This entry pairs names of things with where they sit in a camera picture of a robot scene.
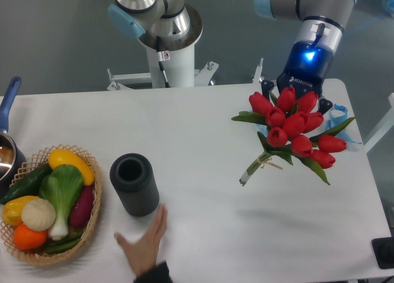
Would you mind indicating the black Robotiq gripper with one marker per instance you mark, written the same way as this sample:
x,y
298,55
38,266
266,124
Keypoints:
x,y
305,70

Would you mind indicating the red tulip bouquet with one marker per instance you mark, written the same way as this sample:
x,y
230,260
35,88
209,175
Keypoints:
x,y
285,122

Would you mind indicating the dark grey ribbed vase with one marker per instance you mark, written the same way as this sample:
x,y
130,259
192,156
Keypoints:
x,y
132,178

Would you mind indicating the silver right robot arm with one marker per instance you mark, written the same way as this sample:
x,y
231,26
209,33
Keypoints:
x,y
323,24

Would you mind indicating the dark sleeve forearm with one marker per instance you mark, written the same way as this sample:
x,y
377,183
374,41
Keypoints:
x,y
158,274

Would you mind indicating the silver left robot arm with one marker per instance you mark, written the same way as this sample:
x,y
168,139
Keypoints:
x,y
169,30

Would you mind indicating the bare human hand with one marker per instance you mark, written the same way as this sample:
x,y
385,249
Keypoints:
x,y
142,255

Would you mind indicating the light blue ribbon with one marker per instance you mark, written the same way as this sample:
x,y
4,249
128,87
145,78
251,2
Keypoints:
x,y
339,114

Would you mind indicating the black device at edge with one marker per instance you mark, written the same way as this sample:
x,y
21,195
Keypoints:
x,y
383,251

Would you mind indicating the purple sweet potato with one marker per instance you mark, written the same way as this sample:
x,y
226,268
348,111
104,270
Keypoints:
x,y
81,211

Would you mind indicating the green bok choy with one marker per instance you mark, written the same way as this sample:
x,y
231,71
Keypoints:
x,y
62,188

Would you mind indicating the woven wicker basket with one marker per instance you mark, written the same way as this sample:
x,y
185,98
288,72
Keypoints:
x,y
41,257

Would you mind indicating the green cucumber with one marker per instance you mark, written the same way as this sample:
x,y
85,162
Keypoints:
x,y
28,185

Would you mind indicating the green bean pods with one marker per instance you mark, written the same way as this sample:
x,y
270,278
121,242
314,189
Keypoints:
x,y
62,245

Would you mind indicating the beige garlic bulb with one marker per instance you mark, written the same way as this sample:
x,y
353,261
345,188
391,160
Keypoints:
x,y
38,214

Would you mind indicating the yellow bell pepper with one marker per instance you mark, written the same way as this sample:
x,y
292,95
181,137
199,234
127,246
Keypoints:
x,y
12,210

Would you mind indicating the orange fruit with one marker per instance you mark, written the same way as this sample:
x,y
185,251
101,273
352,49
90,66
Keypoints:
x,y
27,239

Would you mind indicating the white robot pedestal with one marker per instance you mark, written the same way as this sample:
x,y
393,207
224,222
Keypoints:
x,y
174,69

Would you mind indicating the blue handled saucepan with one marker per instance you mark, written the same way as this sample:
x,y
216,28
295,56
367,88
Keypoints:
x,y
11,157

